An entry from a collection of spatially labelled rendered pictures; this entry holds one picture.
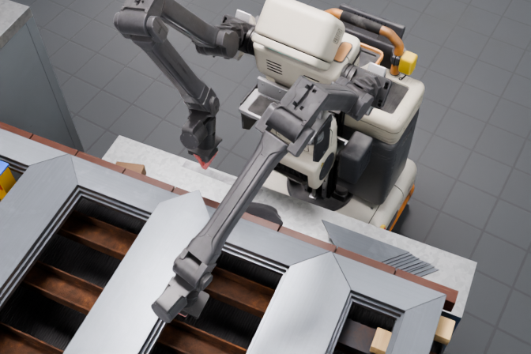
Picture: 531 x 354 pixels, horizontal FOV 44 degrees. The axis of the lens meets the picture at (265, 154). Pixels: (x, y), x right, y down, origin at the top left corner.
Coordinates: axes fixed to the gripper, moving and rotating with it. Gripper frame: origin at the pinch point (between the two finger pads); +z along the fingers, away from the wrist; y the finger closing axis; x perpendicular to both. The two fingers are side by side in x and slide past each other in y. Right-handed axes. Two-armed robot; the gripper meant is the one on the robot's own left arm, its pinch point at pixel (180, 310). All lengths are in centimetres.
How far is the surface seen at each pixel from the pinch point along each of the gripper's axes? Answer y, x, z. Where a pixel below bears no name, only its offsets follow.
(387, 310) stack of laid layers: 50, 28, 3
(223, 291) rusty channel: 6.8, 22.7, 29.7
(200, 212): -9.8, 35.1, 14.6
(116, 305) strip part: -17.0, -0.4, 17.8
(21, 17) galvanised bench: -96, 72, 17
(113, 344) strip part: -12.2, -10.1, 17.0
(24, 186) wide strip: -62, 23, 28
